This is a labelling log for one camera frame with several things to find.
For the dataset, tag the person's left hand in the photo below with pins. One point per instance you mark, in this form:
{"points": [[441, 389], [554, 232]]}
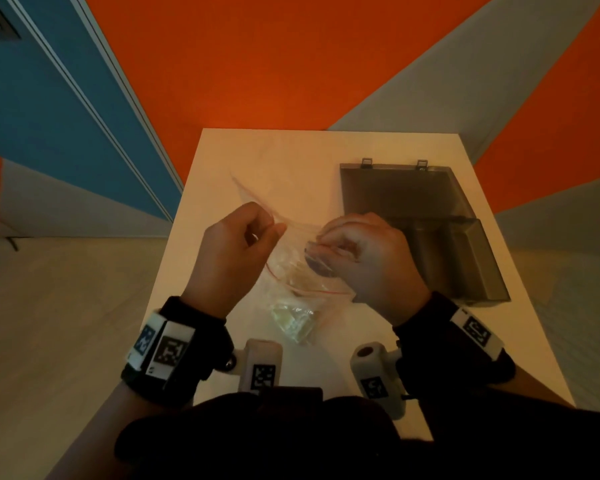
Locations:
{"points": [[230, 259]]}

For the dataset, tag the person's right hand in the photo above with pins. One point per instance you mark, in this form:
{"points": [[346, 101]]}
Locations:
{"points": [[380, 264]]}

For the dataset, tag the clear plastic zip bag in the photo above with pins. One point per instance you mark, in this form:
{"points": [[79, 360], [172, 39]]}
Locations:
{"points": [[292, 279]]}

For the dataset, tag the grey plastic storage box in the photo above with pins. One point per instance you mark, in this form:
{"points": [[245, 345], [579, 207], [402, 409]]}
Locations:
{"points": [[400, 192]]}

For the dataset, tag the yellow item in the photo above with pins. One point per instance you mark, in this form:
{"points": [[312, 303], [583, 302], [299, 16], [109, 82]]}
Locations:
{"points": [[292, 322]]}

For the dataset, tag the person's left forearm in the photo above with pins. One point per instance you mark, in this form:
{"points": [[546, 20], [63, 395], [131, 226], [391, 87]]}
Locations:
{"points": [[95, 434]]}

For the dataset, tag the person's dark clothing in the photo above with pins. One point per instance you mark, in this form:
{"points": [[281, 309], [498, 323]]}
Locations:
{"points": [[305, 439]]}

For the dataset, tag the round purple sticker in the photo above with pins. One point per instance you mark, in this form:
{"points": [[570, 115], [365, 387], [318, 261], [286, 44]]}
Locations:
{"points": [[316, 267]]}

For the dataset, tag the black left wristband with markers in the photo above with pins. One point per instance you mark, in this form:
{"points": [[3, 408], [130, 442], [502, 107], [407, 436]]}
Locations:
{"points": [[190, 354]]}

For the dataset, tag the black wristband with markers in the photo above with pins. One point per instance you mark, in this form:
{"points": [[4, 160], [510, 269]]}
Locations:
{"points": [[190, 354], [440, 354]]}

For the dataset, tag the black right wristband with markers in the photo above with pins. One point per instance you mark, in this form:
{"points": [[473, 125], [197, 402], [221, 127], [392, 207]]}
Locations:
{"points": [[440, 354]]}

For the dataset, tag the black chest device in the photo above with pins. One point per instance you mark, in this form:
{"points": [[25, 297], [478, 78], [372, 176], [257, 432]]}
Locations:
{"points": [[290, 393]]}

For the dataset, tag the black furniture leg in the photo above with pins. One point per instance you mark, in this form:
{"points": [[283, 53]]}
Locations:
{"points": [[13, 243]]}

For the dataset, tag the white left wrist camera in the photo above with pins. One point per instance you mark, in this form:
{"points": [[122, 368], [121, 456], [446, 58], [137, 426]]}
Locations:
{"points": [[262, 359]]}

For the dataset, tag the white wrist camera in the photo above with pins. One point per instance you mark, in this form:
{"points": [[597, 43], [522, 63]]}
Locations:
{"points": [[375, 374], [262, 359]]}

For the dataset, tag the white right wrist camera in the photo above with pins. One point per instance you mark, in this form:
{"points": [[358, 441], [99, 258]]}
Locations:
{"points": [[375, 374]]}

